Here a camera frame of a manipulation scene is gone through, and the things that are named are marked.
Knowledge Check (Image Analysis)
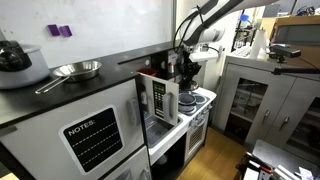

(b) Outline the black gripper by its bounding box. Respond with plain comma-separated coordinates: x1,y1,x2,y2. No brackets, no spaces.
178,51,201,81

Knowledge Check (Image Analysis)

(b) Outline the black pot lid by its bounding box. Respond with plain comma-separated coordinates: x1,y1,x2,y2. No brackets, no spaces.
179,81,199,91

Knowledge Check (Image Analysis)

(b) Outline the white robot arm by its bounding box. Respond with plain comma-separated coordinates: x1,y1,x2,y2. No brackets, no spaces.
176,0,277,83

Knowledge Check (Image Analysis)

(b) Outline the large grey cooking pot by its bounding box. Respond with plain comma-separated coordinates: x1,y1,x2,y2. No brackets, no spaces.
0,40,50,89

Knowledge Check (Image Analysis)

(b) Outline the white shaker red cap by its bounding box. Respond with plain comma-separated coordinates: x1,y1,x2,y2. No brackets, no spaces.
168,62,174,74

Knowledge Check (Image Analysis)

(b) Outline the red bowl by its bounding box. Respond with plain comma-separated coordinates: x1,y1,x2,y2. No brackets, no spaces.
138,68,157,77

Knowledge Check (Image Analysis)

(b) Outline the white toy microwave door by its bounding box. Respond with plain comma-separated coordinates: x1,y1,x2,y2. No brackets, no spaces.
138,73,179,126

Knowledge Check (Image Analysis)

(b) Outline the toy kitchen playset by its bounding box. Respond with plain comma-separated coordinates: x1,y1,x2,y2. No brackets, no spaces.
0,38,218,180

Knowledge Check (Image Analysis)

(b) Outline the white paper towel roll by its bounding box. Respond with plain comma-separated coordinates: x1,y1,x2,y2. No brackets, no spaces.
249,30,267,60

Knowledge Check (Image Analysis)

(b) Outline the grey metal cabinet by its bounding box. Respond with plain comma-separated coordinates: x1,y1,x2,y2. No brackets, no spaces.
213,55,320,164

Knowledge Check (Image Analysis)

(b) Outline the silver metal frying pan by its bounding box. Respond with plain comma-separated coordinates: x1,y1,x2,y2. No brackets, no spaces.
35,60,102,94

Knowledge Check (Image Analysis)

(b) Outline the left purple magnet block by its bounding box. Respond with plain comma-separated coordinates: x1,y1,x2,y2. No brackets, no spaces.
48,24,60,36

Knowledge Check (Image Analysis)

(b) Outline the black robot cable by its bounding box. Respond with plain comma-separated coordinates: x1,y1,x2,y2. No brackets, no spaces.
172,4,205,54

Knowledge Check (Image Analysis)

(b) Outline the black camera on stand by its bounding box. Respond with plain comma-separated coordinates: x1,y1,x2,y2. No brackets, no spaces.
268,44,320,76

